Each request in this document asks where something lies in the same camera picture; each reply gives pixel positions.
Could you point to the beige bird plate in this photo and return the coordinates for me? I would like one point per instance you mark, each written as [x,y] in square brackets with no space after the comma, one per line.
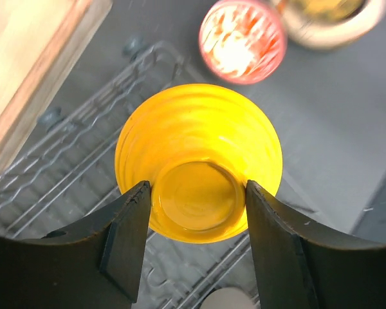
[318,35]

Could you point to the yellow patterned small plate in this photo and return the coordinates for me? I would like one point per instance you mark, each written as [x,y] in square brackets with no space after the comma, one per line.
[328,11]

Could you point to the white orange patterned bowl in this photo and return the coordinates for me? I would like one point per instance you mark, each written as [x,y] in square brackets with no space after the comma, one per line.
[242,42]

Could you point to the yellow ribbed bowl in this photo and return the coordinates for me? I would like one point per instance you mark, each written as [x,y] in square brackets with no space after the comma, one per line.
[198,145]

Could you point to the beige tumbler cup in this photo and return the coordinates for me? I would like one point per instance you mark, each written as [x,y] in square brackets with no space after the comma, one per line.
[228,298]

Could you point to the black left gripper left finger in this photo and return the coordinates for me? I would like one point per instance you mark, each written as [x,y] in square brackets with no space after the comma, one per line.
[95,262]

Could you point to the grey wire dish rack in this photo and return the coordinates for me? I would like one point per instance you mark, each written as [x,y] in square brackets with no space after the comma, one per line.
[70,174]

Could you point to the wooden stand tray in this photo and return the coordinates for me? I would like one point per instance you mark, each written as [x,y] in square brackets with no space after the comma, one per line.
[40,42]

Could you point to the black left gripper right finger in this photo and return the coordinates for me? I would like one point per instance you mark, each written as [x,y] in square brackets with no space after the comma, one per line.
[301,263]

